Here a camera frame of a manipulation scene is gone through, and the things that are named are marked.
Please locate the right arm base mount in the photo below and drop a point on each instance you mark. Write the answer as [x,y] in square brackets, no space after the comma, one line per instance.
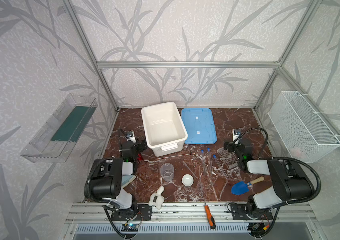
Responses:
[242,211]

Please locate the clear acrylic test tube rack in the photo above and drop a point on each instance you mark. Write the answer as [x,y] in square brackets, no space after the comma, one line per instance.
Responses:
[228,159]

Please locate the blue garden trowel wooden handle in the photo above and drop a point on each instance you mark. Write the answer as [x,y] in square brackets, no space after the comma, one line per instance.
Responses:
[242,187]

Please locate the orange handled screwdriver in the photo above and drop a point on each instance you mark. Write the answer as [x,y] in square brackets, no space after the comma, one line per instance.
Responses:
[210,218]

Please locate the clear plastic pipette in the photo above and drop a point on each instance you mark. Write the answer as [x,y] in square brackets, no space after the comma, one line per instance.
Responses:
[201,184]

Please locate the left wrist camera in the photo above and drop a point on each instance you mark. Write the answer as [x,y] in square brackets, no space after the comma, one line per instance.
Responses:
[130,136]

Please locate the pink object in basket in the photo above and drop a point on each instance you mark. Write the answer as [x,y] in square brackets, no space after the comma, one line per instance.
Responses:
[296,153]

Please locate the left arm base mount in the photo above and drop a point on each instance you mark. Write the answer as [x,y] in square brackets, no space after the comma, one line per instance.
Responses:
[135,213]

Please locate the clear plastic measuring beaker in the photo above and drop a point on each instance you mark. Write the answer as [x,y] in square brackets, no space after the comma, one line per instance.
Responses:
[167,172]

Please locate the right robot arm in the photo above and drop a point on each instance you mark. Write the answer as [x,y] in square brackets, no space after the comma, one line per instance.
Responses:
[293,181]

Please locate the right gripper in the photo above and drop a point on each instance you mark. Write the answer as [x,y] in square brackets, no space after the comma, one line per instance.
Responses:
[230,146]

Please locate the left circuit board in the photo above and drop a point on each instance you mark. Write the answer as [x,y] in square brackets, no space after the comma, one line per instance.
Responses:
[130,227]

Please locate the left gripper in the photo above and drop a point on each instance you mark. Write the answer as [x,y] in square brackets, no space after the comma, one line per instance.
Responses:
[140,146]

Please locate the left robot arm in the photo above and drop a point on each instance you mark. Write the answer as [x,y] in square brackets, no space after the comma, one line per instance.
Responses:
[104,182]

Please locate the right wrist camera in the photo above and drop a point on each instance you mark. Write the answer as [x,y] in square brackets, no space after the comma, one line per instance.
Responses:
[236,134]

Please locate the clear wall shelf green mat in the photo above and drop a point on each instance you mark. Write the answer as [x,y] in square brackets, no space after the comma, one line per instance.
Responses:
[57,138]

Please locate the light blue stapler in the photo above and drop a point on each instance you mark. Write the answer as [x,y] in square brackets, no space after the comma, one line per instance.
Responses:
[126,180]

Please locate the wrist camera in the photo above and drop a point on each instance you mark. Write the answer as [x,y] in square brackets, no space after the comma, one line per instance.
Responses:
[130,136]
[236,134]

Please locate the white wire mesh basket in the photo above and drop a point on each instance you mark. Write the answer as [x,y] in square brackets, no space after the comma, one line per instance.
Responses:
[300,125]

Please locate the blue plastic bin lid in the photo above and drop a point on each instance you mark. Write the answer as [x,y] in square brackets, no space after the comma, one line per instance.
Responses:
[199,125]

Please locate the small white ceramic bowl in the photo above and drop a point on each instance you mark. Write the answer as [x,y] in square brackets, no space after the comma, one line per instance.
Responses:
[187,180]

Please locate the white plastic storage bin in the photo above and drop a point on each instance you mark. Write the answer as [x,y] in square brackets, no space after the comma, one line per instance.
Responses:
[164,129]

